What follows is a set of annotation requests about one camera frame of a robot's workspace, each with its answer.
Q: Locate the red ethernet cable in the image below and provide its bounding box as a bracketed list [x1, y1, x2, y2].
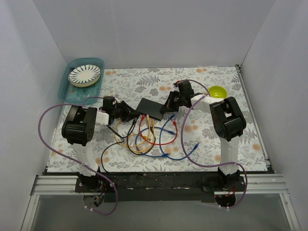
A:
[139, 115, 179, 146]

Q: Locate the black network switch box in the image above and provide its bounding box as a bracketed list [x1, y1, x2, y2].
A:
[136, 98, 164, 121]

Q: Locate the blue ethernet cable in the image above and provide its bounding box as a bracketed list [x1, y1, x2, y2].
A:
[160, 142, 200, 161]
[136, 115, 178, 158]

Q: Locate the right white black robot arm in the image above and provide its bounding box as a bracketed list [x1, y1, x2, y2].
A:
[160, 91, 246, 191]

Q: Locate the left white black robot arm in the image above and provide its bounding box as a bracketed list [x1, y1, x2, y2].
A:
[62, 96, 140, 172]

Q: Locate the floral patterned table mat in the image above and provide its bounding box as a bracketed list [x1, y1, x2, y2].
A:
[47, 66, 270, 173]

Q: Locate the lime green bowl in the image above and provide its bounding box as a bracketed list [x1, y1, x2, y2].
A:
[208, 86, 228, 99]

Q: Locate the teal plastic tray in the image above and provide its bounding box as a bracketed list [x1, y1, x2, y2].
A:
[58, 58, 104, 105]

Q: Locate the striped white plate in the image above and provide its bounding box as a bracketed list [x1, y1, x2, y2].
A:
[68, 64, 101, 87]

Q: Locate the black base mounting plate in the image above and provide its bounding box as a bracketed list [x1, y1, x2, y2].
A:
[75, 172, 245, 203]

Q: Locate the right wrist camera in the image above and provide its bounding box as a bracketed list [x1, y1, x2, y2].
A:
[178, 80, 194, 98]

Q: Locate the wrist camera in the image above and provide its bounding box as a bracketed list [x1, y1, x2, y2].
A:
[178, 80, 194, 98]
[102, 96, 120, 112]

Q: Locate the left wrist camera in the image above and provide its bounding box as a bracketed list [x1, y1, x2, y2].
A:
[102, 96, 120, 112]

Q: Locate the yellow ethernet cable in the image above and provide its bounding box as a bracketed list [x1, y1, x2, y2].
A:
[114, 115, 157, 154]

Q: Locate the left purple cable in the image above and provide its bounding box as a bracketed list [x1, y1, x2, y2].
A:
[38, 96, 118, 216]

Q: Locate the aluminium frame rail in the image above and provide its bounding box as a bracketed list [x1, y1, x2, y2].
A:
[22, 173, 300, 231]

